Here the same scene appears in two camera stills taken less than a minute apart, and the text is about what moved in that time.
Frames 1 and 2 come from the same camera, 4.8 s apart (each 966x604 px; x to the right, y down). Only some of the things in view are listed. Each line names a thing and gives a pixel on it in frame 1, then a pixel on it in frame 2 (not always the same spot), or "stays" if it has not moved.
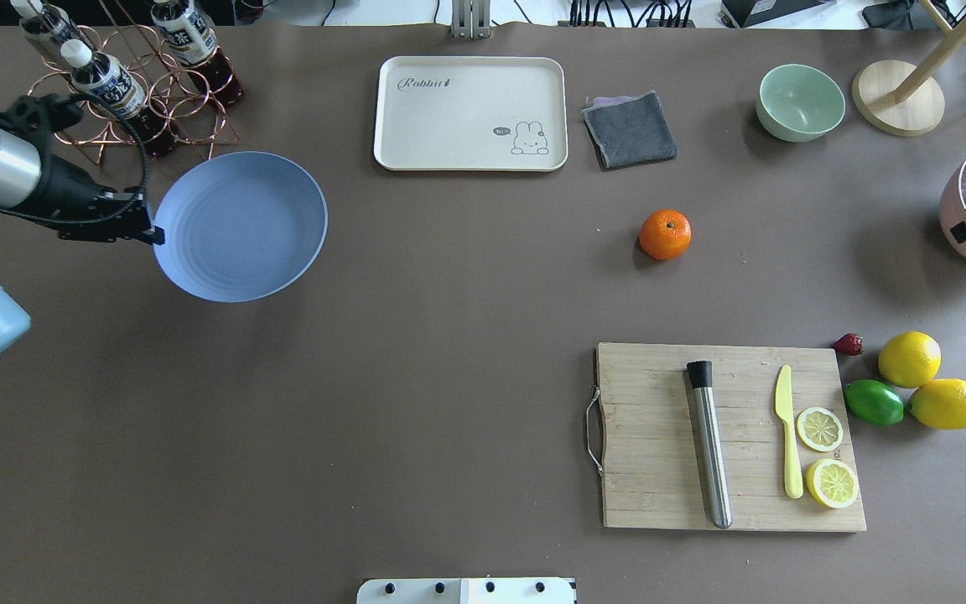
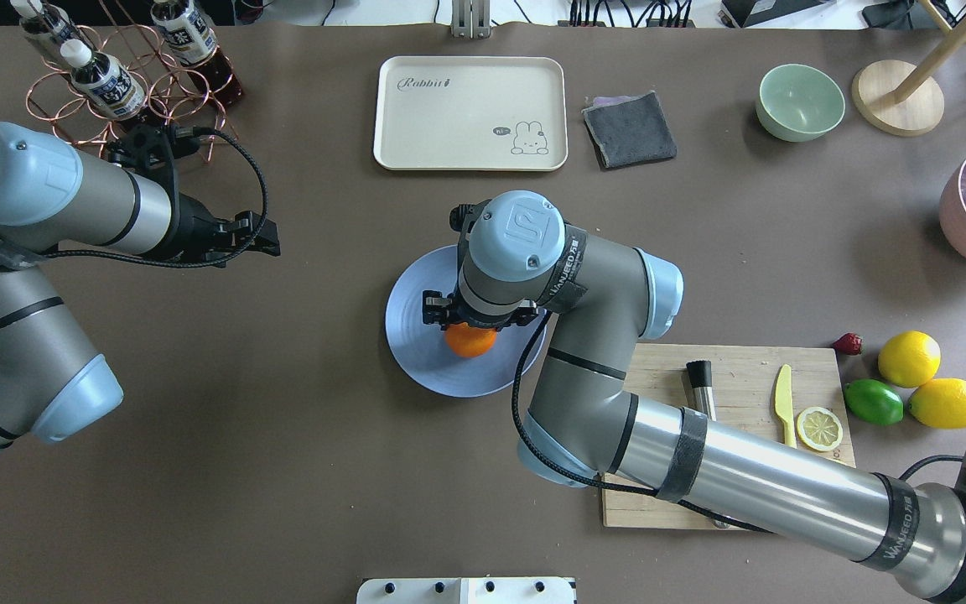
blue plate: x=239 y=226 to x=422 y=350
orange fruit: x=665 y=234 to x=470 y=341
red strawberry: x=849 y=344 stays
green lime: x=875 y=402 stays
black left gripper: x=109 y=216 to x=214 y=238
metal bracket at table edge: x=470 y=19 stays
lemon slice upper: x=820 y=429 stays
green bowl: x=799 y=104 stays
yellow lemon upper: x=910 y=359 stays
